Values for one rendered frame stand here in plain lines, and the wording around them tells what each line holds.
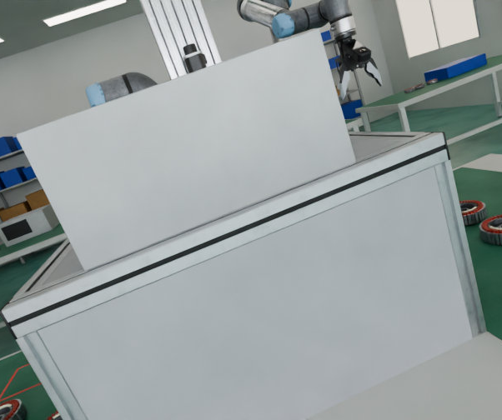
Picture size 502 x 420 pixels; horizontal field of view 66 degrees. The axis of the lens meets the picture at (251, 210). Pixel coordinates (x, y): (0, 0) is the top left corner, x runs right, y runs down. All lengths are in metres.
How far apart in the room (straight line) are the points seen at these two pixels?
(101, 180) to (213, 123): 0.17
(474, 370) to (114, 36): 7.59
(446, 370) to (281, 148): 0.45
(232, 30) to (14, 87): 3.96
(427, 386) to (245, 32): 7.60
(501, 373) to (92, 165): 0.68
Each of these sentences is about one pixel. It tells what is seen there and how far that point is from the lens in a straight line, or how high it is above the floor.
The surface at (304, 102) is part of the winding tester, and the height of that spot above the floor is 1.23.
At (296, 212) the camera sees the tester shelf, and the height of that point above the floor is 1.08.
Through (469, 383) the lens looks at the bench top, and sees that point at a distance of 0.74.
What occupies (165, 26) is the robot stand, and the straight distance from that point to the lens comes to 1.96.
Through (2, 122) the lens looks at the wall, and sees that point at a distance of 8.17.
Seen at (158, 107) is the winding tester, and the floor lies 1.29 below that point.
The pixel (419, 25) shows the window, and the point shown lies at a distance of 7.91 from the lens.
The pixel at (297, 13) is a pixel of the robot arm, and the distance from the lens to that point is 1.46.
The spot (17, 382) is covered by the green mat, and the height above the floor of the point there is 0.75.
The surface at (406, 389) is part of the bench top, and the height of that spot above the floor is 0.75.
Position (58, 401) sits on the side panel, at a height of 0.96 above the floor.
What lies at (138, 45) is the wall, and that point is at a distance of 7.83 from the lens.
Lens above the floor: 1.26
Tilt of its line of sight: 15 degrees down
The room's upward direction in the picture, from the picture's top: 20 degrees counter-clockwise
